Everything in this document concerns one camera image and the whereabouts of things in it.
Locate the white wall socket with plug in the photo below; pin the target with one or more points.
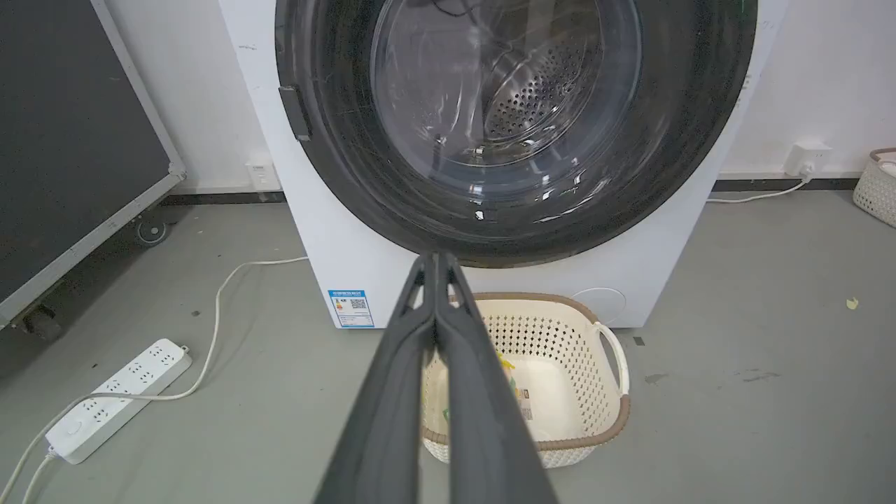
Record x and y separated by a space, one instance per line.
806 159

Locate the grey caster wheel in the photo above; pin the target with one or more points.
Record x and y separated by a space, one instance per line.
151 230

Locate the white wall outlet plate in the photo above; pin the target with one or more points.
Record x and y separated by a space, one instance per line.
262 174

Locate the round black washing machine door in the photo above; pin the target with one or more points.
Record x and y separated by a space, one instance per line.
630 175

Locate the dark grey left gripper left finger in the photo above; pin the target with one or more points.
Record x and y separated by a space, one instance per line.
392 420

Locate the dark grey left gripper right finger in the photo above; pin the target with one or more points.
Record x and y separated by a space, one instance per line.
483 427

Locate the black panel with metal frame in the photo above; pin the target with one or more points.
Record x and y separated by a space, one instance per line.
63 140

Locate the cream woven storage basket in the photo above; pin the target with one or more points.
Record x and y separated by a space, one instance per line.
875 189

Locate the white power strip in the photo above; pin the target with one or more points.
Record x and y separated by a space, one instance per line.
115 399

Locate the blue energy label sticker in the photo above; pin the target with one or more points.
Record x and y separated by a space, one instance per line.
351 309

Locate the white front-load washing machine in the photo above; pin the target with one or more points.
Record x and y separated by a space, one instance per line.
364 245

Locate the cream perforated laundry basket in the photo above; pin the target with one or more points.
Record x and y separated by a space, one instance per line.
574 378

